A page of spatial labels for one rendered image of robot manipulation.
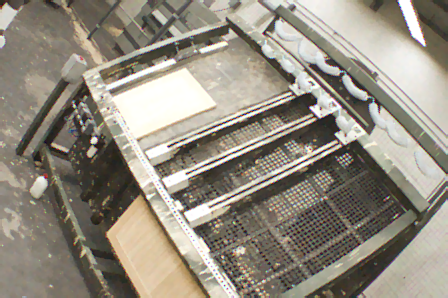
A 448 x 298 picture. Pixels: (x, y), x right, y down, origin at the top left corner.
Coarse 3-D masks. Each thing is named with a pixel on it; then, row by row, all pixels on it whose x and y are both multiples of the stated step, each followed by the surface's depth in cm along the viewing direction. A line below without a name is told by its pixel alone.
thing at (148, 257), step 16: (128, 208) 298; (144, 208) 291; (128, 224) 295; (144, 224) 287; (112, 240) 300; (128, 240) 292; (144, 240) 284; (160, 240) 277; (128, 256) 288; (144, 256) 281; (160, 256) 274; (176, 256) 267; (128, 272) 284; (144, 272) 277; (160, 272) 270; (176, 272) 264; (144, 288) 274; (160, 288) 267; (176, 288) 261; (192, 288) 255
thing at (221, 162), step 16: (320, 112) 291; (288, 128) 289; (304, 128) 291; (256, 144) 279; (272, 144) 284; (208, 160) 271; (224, 160) 271; (240, 160) 278; (176, 176) 264; (192, 176) 264; (208, 176) 272
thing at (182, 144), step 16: (288, 96) 306; (304, 96) 309; (240, 112) 296; (256, 112) 296; (272, 112) 303; (208, 128) 288; (224, 128) 289; (176, 144) 280; (192, 144) 283; (160, 160) 278
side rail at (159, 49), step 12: (216, 24) 366; (228, 24) 367; (180, 36) 355; (192, 36) 357; (204, 36) 363; (144, 48) 347; (156, 48) 347; (168, 48) 353; (180, 48) 360; (120, 60) 338; (132, 60) 342; (144, 60) 349; (108, 72) 337; (120, 72) 344
